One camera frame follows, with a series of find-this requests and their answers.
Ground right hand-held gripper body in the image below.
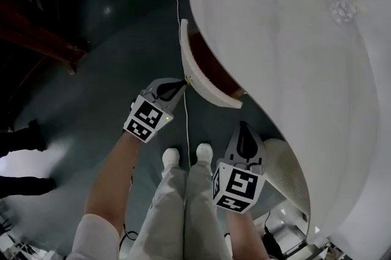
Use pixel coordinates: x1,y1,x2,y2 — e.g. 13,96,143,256
212,159,267,214

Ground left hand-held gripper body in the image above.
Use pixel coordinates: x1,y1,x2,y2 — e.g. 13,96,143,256
123,88,174,143

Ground large white wooden drawer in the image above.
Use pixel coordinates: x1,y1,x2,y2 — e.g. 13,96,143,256
179,18,245,109

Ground white oval table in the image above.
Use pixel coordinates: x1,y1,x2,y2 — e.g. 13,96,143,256
188,0,391,256

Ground person's left forearm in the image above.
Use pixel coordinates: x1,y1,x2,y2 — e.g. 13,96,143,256
84,130,144,234

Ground person's right forearm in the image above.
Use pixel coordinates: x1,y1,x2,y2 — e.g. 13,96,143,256
224,208,269,260

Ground person's right white shoe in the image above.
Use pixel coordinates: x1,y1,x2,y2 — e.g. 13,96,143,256
195,142,214,167

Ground person's white shoe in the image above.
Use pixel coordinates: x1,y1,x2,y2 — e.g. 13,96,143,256
161,147,181,170
195,142,214,167

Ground person's left white shoe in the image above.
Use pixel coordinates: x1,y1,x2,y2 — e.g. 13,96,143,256
161,147,181,170

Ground person's light grey trousers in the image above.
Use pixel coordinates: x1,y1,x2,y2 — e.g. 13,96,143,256
128,161,233,260

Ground person's white printed t-shirt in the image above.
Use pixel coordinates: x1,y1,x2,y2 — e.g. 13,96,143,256
67,214,122,260

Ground clear glass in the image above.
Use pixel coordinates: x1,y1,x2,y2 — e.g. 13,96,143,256
329,0,360,24

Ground black metal stand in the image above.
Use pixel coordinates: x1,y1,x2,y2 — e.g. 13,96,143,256
0,206,40,260

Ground white floor cable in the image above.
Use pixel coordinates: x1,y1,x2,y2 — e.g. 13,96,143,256
173,0,192,168

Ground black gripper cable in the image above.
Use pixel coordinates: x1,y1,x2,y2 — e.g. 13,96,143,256
119,167,139,250

